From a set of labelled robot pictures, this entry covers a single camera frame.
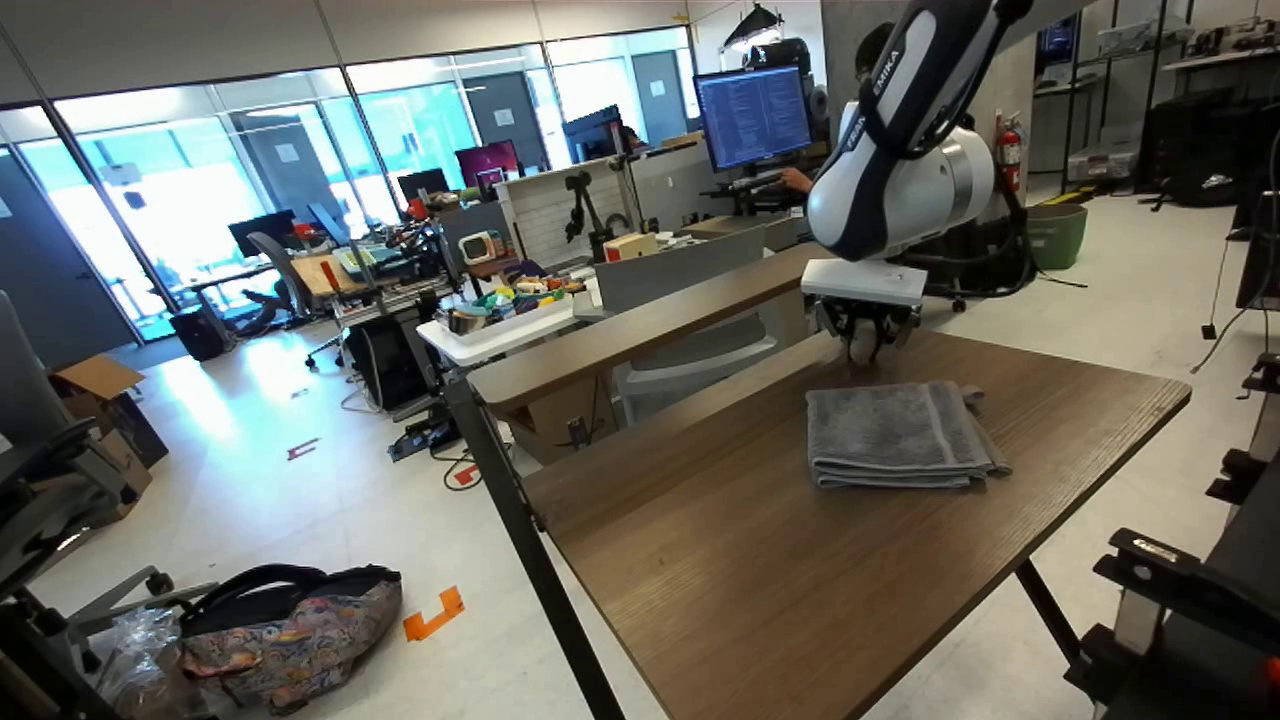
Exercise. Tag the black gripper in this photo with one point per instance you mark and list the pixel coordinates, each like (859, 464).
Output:
(865, 317)

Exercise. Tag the brown round toy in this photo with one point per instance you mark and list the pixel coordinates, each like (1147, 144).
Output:
(865, 354)

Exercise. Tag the grey towel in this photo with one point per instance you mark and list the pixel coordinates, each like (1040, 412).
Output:
(900, 432)

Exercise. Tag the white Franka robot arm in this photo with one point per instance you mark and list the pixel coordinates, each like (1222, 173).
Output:
(921, 186)

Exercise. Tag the colourful toy clutter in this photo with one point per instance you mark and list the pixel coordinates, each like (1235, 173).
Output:
(527, 298)

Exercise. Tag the black backpack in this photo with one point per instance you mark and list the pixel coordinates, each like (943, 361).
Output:
(1015, 262)

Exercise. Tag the grey plastic chair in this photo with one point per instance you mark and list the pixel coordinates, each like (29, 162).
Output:
(667, 276)

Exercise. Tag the green plastic bin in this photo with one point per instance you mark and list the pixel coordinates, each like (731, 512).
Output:
(1059, 238)

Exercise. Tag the narrow wooden shelf board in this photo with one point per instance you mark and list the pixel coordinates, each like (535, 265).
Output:
(641, 327)

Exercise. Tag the red fire extinguisher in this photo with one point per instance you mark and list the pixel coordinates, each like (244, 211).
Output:
(1015, 162)

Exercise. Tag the blue screen computer monitor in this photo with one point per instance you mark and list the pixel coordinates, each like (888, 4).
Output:
(757, 117)

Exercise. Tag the light grey partition panel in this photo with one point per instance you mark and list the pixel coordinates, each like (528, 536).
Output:
(667, 186)

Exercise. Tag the brown cardboard box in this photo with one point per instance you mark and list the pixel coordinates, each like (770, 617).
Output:
(564, 423)
(103, 383)

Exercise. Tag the metal storage rack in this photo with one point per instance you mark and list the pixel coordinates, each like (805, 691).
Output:
(1084, 83)

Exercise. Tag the black computer monitor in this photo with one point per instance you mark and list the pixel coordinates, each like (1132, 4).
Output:
(266, 230)
(425, 186)
(599, 134)

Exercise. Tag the white table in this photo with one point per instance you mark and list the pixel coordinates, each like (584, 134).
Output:
(512, 341)

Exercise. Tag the black equipment case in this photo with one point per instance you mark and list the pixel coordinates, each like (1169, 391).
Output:
(1202, 144)

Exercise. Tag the black floor stand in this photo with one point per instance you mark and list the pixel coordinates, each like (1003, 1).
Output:
(1260, 252)

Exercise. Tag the purple screen computer monitor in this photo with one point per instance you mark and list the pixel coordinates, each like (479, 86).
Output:
(491, 166)

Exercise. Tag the black power strip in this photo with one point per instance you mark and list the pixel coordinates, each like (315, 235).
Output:
(425, 432)

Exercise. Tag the black computer case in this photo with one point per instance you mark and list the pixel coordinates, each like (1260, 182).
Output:
(387, 361)

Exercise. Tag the black office chair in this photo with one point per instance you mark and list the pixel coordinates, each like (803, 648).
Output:
(287, 275)

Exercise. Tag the black waste bin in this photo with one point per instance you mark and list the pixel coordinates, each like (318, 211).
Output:
(206, 332)

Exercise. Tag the clear plastic bag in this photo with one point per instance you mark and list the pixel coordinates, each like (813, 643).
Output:
(134, 646)

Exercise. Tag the dark grey office chair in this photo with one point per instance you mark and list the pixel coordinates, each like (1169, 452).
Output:
(43, 485)

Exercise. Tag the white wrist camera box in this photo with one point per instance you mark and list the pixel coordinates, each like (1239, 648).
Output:
(865, 282)

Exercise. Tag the black articulated camera stand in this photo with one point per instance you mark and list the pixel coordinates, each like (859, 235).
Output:
(584, 214)

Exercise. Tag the orange plastic bracket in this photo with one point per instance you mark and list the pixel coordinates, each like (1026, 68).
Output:
(433, 617)

